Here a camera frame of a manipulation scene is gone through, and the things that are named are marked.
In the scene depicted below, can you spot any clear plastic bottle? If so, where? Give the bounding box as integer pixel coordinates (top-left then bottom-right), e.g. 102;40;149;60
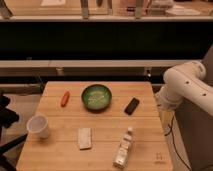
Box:
113;127;133;169

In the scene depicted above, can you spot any green bowl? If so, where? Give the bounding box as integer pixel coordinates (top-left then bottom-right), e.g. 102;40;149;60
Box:
81;84;112;111

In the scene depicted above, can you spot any black cable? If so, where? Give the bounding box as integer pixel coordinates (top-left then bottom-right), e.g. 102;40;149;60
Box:
164;114;193;171

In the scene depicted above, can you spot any orange carrot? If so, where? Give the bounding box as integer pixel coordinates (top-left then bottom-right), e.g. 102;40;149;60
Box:
60;91;70;107

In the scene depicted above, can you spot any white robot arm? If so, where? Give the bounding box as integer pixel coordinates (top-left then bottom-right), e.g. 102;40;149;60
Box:
155;61;213;125

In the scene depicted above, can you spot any black eraser block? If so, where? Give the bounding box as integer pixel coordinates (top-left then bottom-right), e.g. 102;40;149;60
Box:
124;98;140;115

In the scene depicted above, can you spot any black chair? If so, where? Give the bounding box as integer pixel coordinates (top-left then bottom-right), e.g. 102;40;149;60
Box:
0;89;29;171

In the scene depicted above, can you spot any white sponge block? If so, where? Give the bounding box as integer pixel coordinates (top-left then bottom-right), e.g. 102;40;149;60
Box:
78;128;92;150

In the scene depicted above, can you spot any white plastic cup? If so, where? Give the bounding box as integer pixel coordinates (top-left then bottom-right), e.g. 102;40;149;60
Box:
26;115;50;139

